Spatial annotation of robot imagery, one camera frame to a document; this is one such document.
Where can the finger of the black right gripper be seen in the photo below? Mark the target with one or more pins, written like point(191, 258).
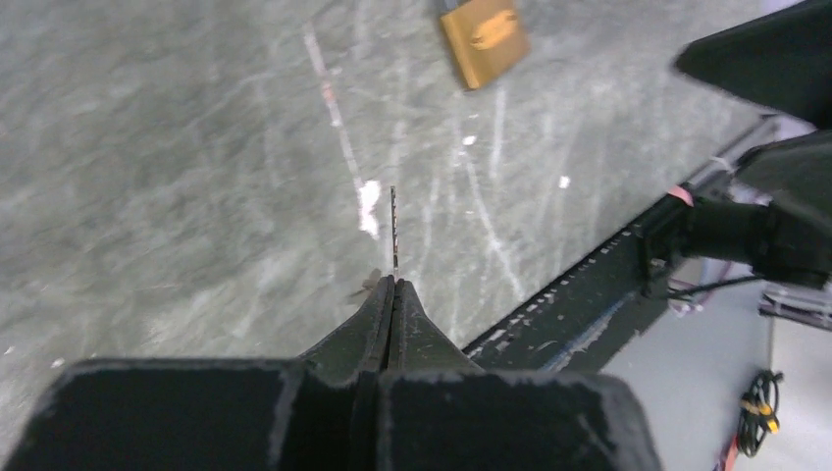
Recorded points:
point(781, 61)
point(796, 173)

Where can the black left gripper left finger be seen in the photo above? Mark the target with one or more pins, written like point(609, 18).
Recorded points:
point(214, 413)

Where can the brass padlock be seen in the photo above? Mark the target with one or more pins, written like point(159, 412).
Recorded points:
point(486, 38)

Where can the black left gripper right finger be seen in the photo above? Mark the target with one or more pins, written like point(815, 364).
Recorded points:
point(516, 420)

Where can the aluminium frame rail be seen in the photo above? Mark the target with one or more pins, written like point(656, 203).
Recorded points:
point(780, 298)

